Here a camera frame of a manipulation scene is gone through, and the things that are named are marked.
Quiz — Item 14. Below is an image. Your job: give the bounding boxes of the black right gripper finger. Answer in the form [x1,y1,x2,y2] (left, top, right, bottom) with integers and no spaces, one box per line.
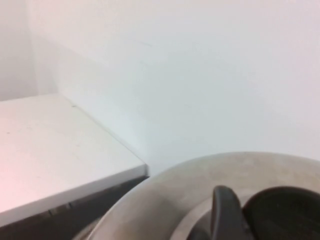
[211,185,251,240]

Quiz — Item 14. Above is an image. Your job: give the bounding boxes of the steel pot lid black knob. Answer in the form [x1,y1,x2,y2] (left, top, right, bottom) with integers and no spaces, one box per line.
[86,151,320,240]

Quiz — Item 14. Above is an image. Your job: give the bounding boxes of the white side table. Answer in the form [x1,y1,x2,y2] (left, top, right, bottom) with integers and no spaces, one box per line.
[0,93,149,222]

